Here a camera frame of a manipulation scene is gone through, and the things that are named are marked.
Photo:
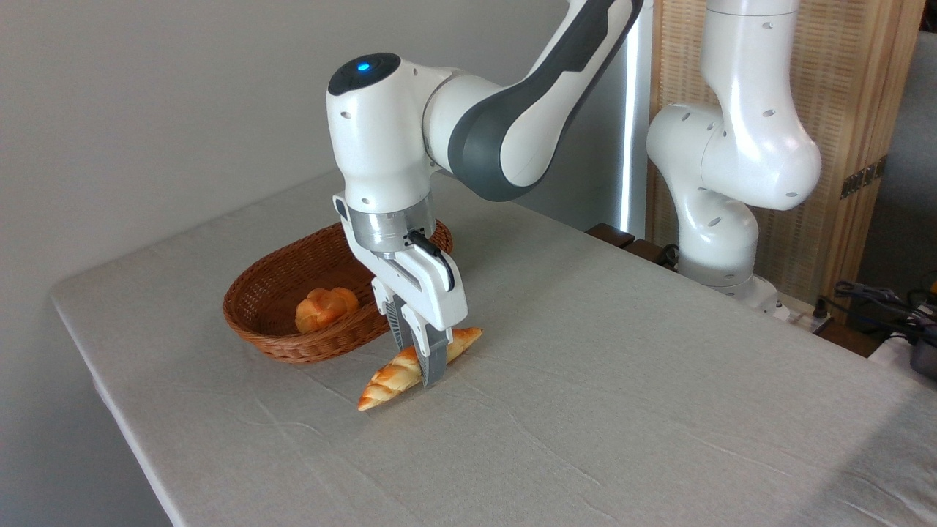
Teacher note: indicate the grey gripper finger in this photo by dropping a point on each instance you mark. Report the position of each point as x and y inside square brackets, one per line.
[399, 326]
[433, 359]

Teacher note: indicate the long braided bread loaf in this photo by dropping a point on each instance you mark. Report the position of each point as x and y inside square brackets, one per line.
[388, 379]

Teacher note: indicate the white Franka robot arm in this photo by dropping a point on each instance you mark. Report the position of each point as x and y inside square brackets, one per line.
[512, 124]

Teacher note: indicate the dark brown wooden block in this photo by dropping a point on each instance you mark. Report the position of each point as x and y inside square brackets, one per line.
[644, 251]
[611, 234]

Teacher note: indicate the grey metal box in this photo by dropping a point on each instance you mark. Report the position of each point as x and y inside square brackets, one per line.
[926, 359]

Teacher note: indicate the grey tablecloth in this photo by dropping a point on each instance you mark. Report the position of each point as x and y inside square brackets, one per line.
[585, 410]

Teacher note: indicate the small round bread roll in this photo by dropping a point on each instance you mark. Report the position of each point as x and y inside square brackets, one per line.
[322, 307]

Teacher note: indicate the brown wicker basket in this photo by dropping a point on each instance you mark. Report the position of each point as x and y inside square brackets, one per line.
[274, 296]

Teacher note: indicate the dark metal screen hinge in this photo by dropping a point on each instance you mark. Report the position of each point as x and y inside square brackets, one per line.
[864, 177]

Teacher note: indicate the white power strip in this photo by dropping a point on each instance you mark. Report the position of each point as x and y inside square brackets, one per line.
[798, 311]

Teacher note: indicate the bamboo folding screen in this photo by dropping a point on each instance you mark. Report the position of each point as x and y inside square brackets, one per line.
[845, 73]

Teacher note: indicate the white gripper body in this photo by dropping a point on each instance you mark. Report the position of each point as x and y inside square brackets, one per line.
[432, 296]

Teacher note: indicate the white vertical pole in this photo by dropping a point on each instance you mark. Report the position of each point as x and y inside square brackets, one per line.
[635, 146]

